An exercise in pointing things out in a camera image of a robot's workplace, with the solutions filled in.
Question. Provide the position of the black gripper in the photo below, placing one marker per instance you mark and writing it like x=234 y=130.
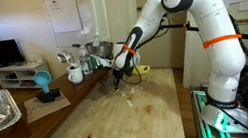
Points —
x=121 y=74

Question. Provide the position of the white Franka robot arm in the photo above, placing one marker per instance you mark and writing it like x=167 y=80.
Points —
x=222 y=52

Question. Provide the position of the cream letter tile T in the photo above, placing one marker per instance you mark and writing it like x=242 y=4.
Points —
x=127 y=87

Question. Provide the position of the cream letter tile P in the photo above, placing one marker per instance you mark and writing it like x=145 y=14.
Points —
x=129 y=103

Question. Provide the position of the cream letter tile Y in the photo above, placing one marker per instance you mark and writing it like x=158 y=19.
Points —
x=131 y=105

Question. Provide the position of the green striped white towel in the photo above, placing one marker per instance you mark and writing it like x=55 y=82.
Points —
x=97 y=62

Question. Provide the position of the large steel mixing bowl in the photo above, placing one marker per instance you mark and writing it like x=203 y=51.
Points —
x=102 y=49

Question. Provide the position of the clear plastic water bottle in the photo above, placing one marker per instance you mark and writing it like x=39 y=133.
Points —
x=85 y=62

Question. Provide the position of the white mug holding spoons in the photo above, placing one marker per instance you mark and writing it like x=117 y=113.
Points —
x=75 y=75

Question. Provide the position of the clear pump dispenser bottle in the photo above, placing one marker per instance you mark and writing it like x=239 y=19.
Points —
x=96 y=39

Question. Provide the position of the metal spoon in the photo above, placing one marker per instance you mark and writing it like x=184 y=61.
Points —
x=61 y=58
x=68 y=56

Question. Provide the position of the brown cardboard sheet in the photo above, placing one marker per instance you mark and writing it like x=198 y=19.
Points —
x=52 y=108

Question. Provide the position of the black block stand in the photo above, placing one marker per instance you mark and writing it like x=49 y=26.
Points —
x=48 y=96

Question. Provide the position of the blue plastic funnel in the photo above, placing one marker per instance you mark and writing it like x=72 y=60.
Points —
x=43 y=79

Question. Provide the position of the white refrigerator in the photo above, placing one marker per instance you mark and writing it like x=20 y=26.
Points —
x=193 y=60

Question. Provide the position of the white paper sheet on board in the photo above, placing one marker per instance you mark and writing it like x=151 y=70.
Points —
x=63 y=11

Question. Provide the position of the white television shelf unit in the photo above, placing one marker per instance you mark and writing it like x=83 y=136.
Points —
x=22 y=76

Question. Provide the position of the white wall board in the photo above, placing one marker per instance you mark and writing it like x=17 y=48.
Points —
x=86 y=17

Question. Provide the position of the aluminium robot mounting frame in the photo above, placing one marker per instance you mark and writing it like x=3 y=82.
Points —
x=204 y=123

